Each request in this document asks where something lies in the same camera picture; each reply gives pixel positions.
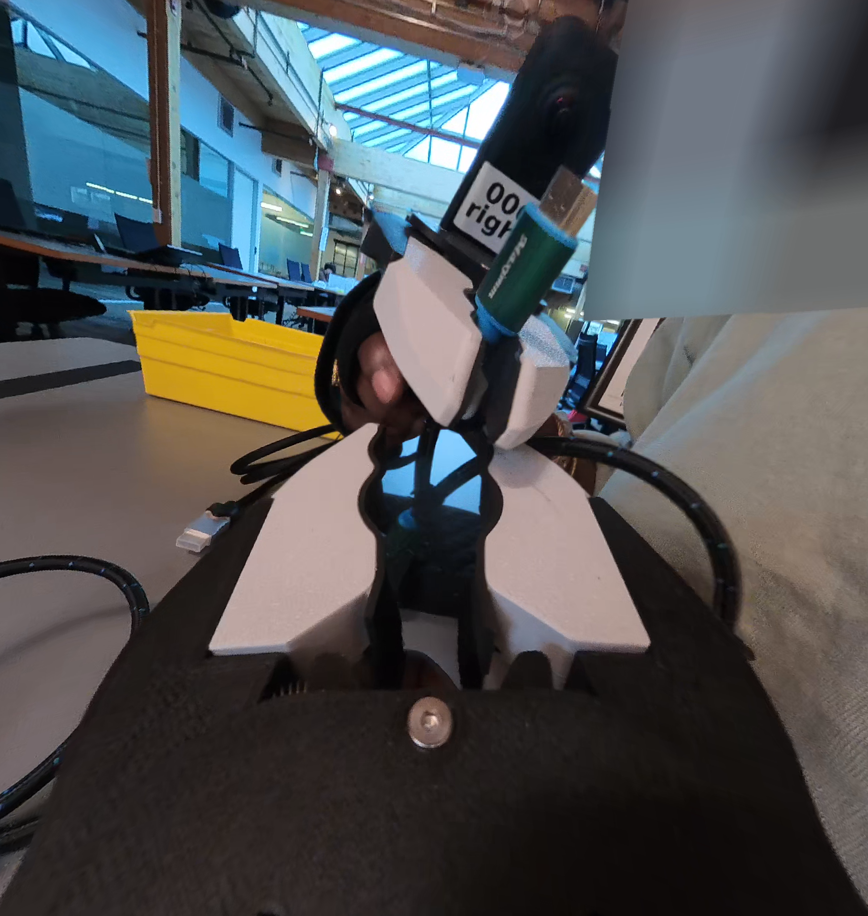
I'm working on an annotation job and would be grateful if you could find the yellow plastic bin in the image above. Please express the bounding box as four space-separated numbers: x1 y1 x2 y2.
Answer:
129 309 343 435

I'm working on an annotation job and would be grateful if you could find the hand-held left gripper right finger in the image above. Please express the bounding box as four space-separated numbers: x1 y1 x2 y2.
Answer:
462 445 653 689

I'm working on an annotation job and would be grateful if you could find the person's right hand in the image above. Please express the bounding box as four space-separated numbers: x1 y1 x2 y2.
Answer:
337 331 436 445

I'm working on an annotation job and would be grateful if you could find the thin black white-plug cable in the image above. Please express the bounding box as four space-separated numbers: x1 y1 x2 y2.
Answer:
176 422 343 553

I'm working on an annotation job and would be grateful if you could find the wooden post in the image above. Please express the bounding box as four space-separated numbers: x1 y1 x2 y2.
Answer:
146 0 186 248

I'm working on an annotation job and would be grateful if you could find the black braided green-plug hdmi cable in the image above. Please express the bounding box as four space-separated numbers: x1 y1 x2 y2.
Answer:
0 168 744 853

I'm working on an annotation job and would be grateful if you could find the black office chair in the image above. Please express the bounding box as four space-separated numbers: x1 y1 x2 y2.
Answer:
0 250 110 346

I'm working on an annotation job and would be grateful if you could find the black laptop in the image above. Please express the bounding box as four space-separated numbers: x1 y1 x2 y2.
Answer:
114 212 203 261

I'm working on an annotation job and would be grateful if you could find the long wooden desk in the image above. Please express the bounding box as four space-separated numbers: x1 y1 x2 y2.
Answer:
0 225 279 323

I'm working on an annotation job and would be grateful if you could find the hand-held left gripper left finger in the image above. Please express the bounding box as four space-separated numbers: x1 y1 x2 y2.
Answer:
208 422 408 689

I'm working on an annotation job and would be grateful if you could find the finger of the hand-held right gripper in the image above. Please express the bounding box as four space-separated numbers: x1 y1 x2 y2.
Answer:
485 315 572 452
371 236 493 428

